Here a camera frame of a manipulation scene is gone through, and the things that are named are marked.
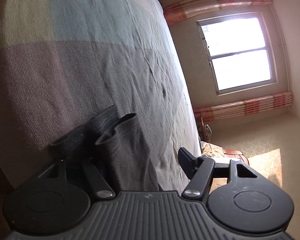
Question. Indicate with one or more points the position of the cream printed pillow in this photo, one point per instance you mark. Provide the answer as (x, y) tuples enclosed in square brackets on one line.
[(211, 150)]

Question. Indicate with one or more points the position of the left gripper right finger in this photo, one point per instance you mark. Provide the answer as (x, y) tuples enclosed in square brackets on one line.
[(199, 171)]

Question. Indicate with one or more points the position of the wooden bedside table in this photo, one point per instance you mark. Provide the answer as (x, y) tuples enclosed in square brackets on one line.
[(202, 129)]

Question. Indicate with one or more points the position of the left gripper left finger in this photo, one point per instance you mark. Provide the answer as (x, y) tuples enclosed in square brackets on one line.
[(98, 184)]

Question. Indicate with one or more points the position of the pink checked right curtain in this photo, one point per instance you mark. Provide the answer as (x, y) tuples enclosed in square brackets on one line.
[(245, 107)]

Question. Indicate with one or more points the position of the dark grey trousers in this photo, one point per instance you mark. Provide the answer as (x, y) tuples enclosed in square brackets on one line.
[(118, 148)]

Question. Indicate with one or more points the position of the orange wooden headboard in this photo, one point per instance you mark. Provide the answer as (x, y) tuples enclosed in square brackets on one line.
[(236, 154)]

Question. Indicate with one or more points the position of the window with white frame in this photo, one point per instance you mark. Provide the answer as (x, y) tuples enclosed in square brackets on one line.
[(239, 51)]

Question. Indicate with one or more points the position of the pastel patchwork bed sheet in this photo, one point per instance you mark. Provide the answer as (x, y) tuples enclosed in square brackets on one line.
[(64, 61)]

